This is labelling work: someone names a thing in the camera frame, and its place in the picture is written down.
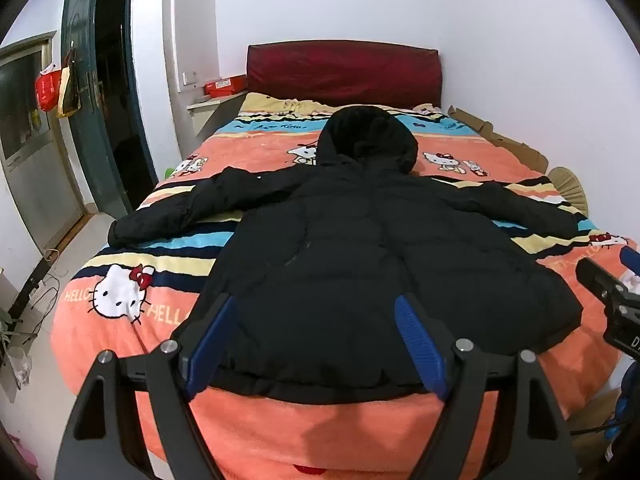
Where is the red hanging bag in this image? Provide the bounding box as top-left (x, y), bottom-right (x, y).
top-left (36, 62), bottom-right (63, 112)

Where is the yellow bed sheet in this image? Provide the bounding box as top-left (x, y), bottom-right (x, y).
top-left (239, 92), bottom-right (444, 117)

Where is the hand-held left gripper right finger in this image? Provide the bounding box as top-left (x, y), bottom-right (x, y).
top-left (394, 294), bottom-right (586, 480)

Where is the striped cartoon printed blanket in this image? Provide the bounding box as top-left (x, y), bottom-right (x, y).
top-left (50, 92), bottom-right (640, 480)

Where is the red box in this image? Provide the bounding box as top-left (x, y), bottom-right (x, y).
top-left (204, 75), bottom-right (248, 98)

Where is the green potted plant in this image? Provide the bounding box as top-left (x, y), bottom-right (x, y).
top-left (0, 305), bottom-right (26, 363)

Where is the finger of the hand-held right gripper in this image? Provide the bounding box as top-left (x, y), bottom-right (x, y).
top-left (620, 245), bottom-right (640, 281)
top-left (575, 257), bottom-right (629, 305)

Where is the white bedside table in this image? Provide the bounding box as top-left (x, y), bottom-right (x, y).
top-left (187, 93), bottom-right (247, 144)

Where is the loose thin cable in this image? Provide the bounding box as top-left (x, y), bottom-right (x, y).
top-left (27, 249), bottom-right (65, 343)

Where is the yellow hanging bag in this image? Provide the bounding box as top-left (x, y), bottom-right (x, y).
top-left (56, 50), bottom-right (82, 119)

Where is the dark red headboard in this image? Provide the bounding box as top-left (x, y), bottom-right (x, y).
top-left (246, 40), bottom-right (444, 109)

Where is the brown cardboard sheet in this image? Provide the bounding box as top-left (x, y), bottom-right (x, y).
top-left (446, 105), bottom-right (551, 173)

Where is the blue bag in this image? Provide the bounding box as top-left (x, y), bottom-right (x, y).
top-left (602, 360), bottom-right (640, 463)

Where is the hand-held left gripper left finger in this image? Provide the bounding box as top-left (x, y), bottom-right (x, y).
top-left (54, 294), bottom-right (237, 480)

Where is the black hooded puffer jacket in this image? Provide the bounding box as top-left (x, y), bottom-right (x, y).
top-left (107, 105), bottom-right (596, 403)

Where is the dark green door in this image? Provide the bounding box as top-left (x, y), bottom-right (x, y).
top-left (61, 0), bottom-right (157, 217)

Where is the woven hand fan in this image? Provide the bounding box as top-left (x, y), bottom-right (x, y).
top-left (547, 166), bottom-right (590, 211)

